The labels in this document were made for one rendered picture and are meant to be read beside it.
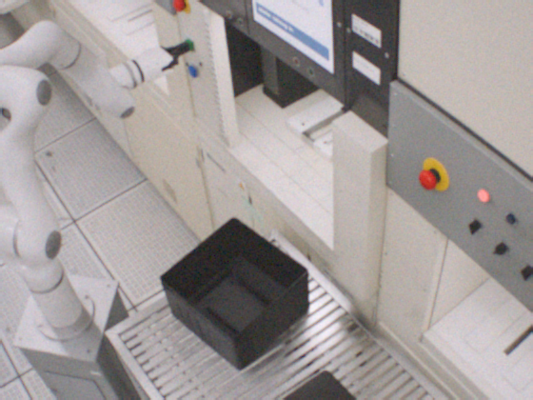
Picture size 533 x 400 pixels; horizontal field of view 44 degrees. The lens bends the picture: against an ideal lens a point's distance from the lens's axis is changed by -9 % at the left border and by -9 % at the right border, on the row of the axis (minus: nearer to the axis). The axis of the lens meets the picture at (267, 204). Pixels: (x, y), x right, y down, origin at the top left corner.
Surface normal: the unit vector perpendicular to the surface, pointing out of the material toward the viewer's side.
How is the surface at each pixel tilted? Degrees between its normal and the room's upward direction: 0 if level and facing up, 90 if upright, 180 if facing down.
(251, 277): 0
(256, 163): 0
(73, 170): 0
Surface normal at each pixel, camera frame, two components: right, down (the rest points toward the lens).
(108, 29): -0.07, -0.66
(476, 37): -0.80, 0.48
